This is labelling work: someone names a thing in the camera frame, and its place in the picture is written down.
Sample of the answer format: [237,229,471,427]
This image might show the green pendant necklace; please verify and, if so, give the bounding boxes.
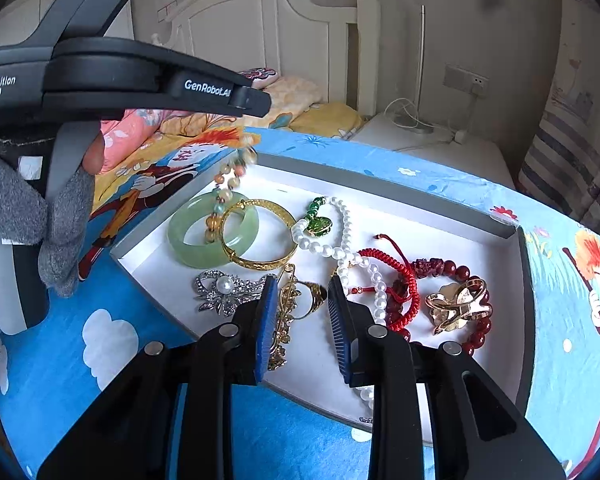
[302,196,334,237]

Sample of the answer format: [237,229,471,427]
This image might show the gold bangle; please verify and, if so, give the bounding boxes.
[219,199,299,274]

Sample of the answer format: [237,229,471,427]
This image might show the white wooden headboard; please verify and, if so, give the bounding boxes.
[151,0,382,117]

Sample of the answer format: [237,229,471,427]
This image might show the red cord bracelet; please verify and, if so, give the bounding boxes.
[347,233,421,332]

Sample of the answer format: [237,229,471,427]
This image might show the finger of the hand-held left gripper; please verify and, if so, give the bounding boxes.
[225,84,273,118]

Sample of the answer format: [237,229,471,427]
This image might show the white pearl necklace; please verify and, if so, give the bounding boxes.
[291,197,389,417]

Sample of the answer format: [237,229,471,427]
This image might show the silver bow brooch with pearl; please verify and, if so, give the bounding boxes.
[195,269,277,317]

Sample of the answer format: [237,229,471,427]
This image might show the white nightstand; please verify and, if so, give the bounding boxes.
[352,112,516,189]

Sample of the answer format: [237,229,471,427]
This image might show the white charging cable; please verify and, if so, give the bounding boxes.
[383,97,453,133]

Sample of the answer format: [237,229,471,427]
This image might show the multicolour bead bracelet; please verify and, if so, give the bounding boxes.
[203,145,259,244]

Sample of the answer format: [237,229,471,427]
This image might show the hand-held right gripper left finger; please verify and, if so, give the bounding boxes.
[36,274,280,480]

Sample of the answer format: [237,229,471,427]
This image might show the silver pole lamp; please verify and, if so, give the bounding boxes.
[392,5,436,136]

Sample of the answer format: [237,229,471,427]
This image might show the pale yellow shell-print pillow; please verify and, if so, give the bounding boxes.
[252,75,324,129]

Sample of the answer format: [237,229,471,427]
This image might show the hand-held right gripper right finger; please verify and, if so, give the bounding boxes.
[327,275,567,480]

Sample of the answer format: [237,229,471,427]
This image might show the grey cardboard tray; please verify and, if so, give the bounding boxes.
[111,152,538,448]

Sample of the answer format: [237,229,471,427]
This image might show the ship-print curtain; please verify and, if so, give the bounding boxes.
[517,0,600,233]

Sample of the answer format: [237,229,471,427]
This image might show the blue printed blanket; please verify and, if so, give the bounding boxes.
[0,127,600,480]

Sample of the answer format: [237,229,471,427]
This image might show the round patterned cushion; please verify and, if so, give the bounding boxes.
[237,66,281,87]

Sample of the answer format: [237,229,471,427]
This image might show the green jade bangle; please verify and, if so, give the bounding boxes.
[168,192,260,268]

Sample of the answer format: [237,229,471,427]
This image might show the dark red bead bracelet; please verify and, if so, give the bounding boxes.
[387,257,495,359]

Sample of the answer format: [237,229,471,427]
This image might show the pink floral quilt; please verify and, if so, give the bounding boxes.
[99,107,182,176]

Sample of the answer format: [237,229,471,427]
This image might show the gold flower ring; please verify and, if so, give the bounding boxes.
[425,279,489,336]

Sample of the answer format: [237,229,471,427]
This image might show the gold ring with dark stone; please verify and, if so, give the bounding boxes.
[292,280,329,320]

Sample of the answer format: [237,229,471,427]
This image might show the person's left hand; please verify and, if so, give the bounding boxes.
[0,130,104,298]

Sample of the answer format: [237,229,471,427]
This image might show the grey wall outlet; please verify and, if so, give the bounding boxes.
[442,64,490,96]

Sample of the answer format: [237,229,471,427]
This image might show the pillows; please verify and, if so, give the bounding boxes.
[92,101,364,211]

